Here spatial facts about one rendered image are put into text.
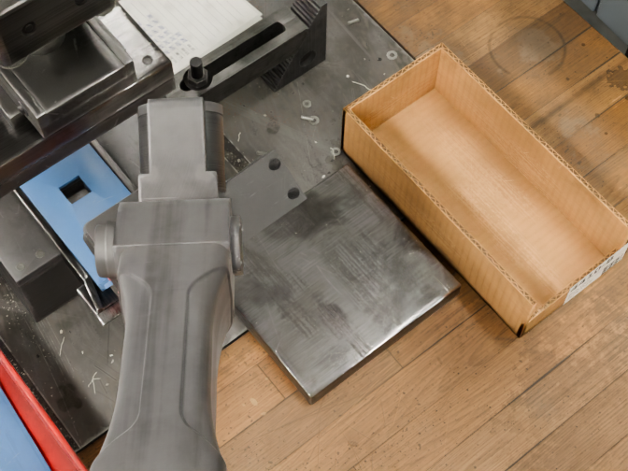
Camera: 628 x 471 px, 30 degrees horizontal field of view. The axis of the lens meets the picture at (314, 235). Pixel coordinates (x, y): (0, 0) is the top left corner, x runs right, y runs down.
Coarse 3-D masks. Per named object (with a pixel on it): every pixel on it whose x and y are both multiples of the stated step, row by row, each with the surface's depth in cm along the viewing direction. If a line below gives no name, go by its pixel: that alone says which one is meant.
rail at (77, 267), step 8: (16, 192) 99; (24, 200) 99; (32, 208) 99; (40, 216) 98; (40, 224) 98; (48, 224) 98; (48, 232) 98; (56, 240) 97; (64, 248) 97; (64, 256) 97; (72, 256) 97; (72, 264) 96; (72, 272) 98; (80, 272) 96; (80, 280) 97
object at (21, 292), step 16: (64, 192) 102; (0, 272) 104; (48, 272) 98; (64, 272) 100; (16, 288) 100; (32, 288) 98; (48, 288) 100; (64, 288) 102; (32, 304) 100; (48, 304) 102; (64, 304) 104
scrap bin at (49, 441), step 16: (0, 352) 96; (0, 368) 101; (0, 384) 100; (16, 384) 99; (16, 400) 100; (32, 400) 94; (32, 416) 99; (48, 416) 93; (32, 432) 98; (48, 432) 98; (48, 448) 98; (64, 448) 92; (48, 464) 97; (64, 464) 97; (80, 464) 92
